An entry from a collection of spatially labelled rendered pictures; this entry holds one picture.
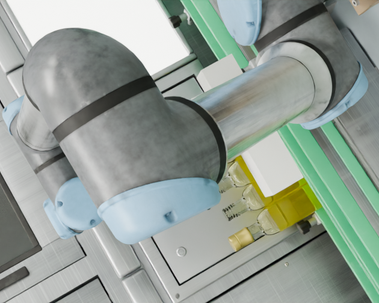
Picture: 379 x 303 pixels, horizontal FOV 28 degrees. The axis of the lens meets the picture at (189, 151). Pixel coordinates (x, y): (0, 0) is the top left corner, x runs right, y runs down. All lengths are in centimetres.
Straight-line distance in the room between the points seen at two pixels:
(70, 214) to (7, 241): 68
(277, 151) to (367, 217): 30
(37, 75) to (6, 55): 107
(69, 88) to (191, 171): 14
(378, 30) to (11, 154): 87
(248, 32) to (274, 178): 29
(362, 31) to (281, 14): 49
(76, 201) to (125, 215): 38
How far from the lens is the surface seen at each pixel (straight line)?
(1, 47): 185
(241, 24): 108
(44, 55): 77
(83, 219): 110
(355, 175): 149
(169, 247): 169
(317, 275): 175
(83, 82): 72
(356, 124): 150
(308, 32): 107
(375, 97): 153
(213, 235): 169
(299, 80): 99
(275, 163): 126
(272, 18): 107
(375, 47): 152
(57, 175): 112
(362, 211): 149
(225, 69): 127
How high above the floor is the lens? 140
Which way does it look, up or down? 9 degrees down
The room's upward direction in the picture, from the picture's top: 119 degrees counter-clockwise
